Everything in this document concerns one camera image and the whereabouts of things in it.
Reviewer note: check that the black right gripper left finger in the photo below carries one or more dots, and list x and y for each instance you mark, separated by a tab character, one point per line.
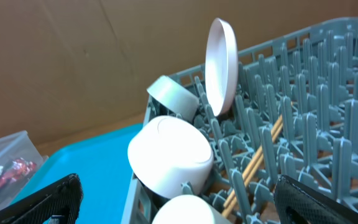
59	202

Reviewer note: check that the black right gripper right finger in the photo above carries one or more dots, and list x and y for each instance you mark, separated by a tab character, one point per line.
297	203

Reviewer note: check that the wooden chopstick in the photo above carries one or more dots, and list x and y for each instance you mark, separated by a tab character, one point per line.
264	143
255	161

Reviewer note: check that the pink bowl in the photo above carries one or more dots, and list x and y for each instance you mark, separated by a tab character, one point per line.
168	152

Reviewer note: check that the pale green plastic cup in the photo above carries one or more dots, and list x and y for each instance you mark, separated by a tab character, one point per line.
188	209

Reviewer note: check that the grey-green bowl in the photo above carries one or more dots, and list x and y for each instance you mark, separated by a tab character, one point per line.
174	97

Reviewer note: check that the large white round plate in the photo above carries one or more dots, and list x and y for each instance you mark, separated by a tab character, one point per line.
221	66

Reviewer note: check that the clear plastic waste bin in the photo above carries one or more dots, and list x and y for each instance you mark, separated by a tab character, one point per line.
11	147

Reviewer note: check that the grey dishwasher rack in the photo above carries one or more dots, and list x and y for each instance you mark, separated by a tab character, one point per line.
310	78

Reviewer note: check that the teal plastic serving tray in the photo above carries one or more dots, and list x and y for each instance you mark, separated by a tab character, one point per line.
104	171

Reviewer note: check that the red snack wrapper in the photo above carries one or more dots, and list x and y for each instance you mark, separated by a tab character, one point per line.
16	170

